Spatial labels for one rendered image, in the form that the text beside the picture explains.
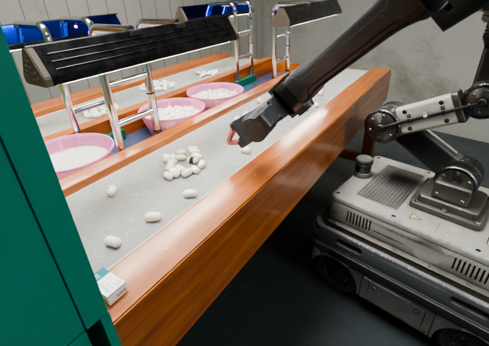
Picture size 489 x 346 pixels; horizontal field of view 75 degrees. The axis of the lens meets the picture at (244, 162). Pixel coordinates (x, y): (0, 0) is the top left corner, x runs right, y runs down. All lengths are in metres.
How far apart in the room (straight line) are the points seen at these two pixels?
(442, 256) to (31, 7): 2.60
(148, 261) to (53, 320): 0.24
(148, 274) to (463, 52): 2.89
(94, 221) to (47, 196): 0.46
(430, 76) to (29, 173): 3.08
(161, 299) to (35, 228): 0.31
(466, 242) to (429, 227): 0.10
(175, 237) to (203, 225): 0.06
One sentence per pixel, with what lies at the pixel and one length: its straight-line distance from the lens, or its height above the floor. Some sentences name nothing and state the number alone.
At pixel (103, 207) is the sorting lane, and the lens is 0.84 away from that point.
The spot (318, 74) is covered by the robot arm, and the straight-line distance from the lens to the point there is 0.58.
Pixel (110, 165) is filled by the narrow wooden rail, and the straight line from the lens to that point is 0.97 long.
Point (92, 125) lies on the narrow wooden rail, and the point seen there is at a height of 0.76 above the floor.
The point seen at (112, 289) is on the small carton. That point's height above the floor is 0.78.
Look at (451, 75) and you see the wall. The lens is 3.17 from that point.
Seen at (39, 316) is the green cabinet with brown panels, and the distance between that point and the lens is 0.42.
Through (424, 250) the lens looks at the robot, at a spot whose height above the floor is 0.40.
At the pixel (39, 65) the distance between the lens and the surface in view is 0.71.
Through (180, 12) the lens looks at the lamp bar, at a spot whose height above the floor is 1.09.
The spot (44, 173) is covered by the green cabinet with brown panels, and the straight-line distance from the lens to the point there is 0.35.
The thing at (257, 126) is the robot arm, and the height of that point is 0.94.
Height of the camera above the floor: 1.19
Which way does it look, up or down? 29 degrees down
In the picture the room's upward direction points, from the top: 2 degrees counter-clockwise
